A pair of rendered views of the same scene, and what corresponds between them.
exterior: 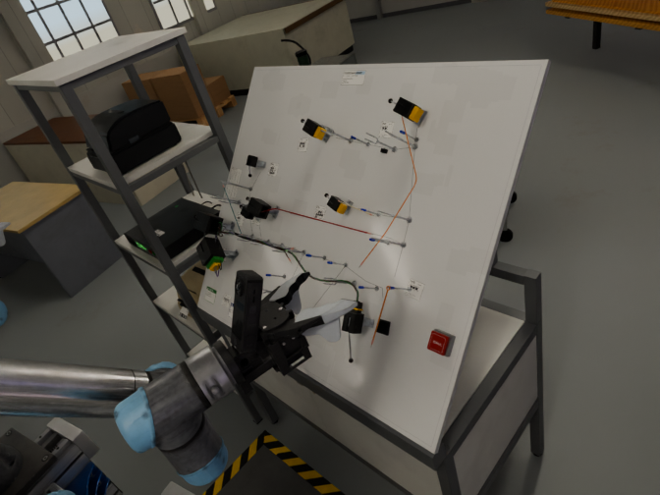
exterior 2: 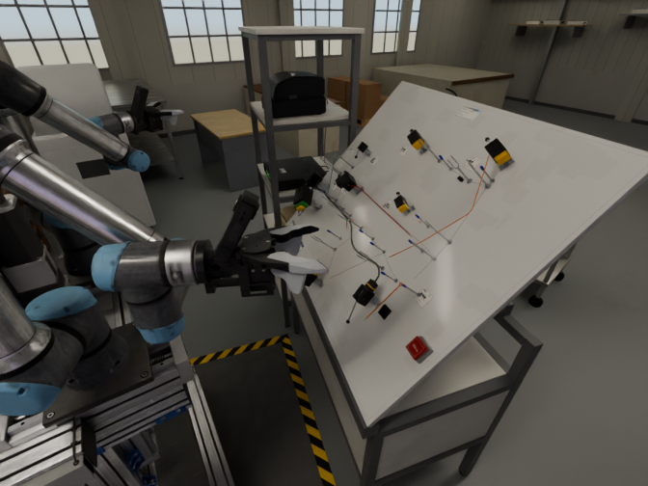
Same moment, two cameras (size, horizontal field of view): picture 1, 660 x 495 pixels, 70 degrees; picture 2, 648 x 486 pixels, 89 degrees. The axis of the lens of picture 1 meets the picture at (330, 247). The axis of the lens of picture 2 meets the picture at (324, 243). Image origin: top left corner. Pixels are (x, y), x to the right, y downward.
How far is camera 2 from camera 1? 0.25 m
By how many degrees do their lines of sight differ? 15
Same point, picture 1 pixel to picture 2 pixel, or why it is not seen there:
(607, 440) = not seen: outside the picture
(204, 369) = (176, 255)
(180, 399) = (145, 266)
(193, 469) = (143, 327)
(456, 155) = (519, 207)
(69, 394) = (92, 221)
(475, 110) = (559, 176)
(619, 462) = not seen: outside the picture
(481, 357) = (452, 379)
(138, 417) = (107, 261)
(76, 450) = not seen: hidden behind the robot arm
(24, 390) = (58, 199)
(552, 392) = (502, 437)
